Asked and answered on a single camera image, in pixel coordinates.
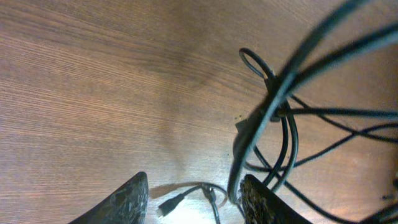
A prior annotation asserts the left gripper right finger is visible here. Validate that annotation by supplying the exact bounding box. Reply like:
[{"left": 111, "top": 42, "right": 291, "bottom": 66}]
[{"left": 240, "top": 174, "right": 311, "bottom": 224}]

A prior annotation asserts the black usb cable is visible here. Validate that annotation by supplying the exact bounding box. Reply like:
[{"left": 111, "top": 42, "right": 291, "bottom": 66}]
[
  {"left": 157, "top": 182, "right": 229, "bottom": 224},
  {"left": 226, "top": 0, "right": 398, "bottom": 205},
  {"left": 238, "top": 47, "right": 398, "bottom": 224}
]

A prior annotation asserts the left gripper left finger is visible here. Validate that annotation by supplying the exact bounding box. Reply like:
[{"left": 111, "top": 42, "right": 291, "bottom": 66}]
[{"left": 70, "top": 172, "right": 149, "bottom": 224}]

